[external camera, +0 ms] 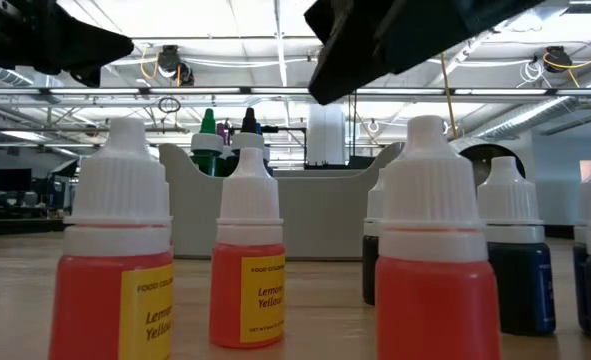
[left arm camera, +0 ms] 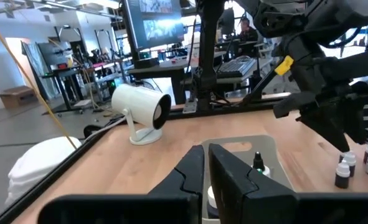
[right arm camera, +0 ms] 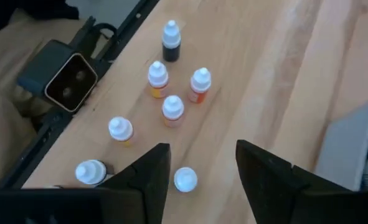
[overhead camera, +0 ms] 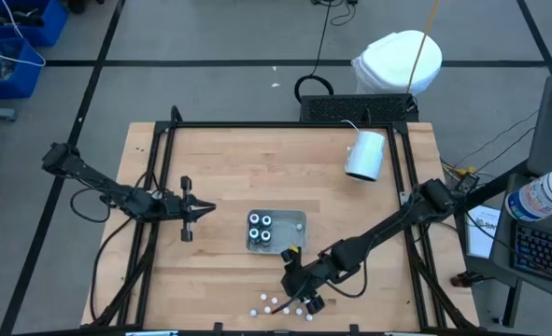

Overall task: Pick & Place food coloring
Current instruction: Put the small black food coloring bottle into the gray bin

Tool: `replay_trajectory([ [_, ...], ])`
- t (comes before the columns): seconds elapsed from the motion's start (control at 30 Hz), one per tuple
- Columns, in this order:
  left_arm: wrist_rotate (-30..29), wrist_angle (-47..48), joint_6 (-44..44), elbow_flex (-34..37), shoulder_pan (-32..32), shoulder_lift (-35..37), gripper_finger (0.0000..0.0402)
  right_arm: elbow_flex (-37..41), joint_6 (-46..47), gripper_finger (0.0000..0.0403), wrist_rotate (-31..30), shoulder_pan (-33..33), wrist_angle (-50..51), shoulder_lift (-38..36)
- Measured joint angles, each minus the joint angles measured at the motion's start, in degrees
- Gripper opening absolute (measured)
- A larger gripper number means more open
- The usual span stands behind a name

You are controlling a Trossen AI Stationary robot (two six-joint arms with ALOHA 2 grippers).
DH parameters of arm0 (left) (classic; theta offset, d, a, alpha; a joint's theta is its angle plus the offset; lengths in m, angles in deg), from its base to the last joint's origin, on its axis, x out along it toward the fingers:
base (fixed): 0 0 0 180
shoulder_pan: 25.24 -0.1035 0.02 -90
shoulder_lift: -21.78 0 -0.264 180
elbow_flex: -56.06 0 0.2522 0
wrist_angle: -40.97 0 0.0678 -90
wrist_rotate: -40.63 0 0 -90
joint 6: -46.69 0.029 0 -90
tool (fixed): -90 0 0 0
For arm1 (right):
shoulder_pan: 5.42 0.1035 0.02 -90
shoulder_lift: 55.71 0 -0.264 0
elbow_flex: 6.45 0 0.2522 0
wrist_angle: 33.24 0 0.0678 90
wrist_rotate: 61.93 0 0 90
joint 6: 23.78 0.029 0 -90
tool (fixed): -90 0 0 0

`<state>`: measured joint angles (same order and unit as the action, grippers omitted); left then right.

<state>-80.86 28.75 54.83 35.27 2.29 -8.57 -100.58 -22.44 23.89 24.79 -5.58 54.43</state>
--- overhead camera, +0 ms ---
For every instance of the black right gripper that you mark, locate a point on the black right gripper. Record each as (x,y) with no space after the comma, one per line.
(303,277)

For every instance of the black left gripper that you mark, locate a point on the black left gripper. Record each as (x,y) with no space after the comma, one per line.
(175,208)

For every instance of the small dark food coloring bottle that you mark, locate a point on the small dark food coloring bottle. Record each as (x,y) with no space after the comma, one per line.
(299,311)

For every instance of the large purple food coloring bottle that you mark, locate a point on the large purple food coloring bottle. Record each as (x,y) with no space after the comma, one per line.
(254,218)

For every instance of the large green food coloring bottle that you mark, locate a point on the large green food coloring bottle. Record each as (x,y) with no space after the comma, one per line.
(254,233)

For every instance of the large blue food coloring bottle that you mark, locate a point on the large blue food coloring bottle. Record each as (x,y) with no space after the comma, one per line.
(266,219)

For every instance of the large dark-tipped food coloring bottle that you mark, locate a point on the large dark-tipped food coloring bottle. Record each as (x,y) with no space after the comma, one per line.
(265,234)

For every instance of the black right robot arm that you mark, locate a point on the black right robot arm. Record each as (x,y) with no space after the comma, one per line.
(387,228)

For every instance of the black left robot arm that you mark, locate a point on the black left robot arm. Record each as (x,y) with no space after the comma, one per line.
(98,179)

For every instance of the small yellow tag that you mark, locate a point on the small yellow tag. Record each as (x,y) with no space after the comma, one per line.
(294,248)

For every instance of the clear plastic tray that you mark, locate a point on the clear plastic tray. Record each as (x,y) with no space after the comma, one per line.
(285,240)

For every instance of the white LED light bar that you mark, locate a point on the white LED light bar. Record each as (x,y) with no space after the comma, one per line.
(151,333)
(411,333)

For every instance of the white cylinder with black opening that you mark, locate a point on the white cylinder with black opening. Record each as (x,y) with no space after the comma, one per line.
(366,154)

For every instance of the black vented computer case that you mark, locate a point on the black vented computer case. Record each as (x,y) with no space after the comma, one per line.
(341,108)

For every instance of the white printed paper sheet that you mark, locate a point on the white printed paper sheet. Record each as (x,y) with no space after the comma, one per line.
(481,238)

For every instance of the dark grey desk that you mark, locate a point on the dark grey desk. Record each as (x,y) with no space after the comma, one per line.
(506,252)

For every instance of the blue plastic storage bin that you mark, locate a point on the blue plastic storage bin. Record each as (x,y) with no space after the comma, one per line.
(56,18)
(4,88)

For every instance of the white lined trash bin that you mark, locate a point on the white lined trash bin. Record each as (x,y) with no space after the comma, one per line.
(387,60)

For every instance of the black backlit keyboard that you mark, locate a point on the black backlit keyboard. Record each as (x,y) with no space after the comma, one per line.
(546,254)

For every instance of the white wipes canister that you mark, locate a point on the white wipes canister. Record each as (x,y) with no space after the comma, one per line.
(542,193)

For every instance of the small black frame bracket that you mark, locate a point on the small black frame bracket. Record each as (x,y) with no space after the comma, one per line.
(217,326)
(354,328)

